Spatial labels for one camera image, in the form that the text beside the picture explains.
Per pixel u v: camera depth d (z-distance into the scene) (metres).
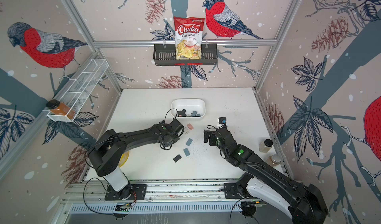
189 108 1.07
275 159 0.74
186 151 0.88
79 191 0.75
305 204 0.39
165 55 0.95
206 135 0.69
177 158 0.85
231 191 0.73
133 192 0.73
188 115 1.04
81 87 0.80
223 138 0.56
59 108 0.60
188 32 0.85
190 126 0.98
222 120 0.68
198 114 1.04
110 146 0.52
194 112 1.04
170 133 0.68
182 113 1.03
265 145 0.81
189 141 0.92
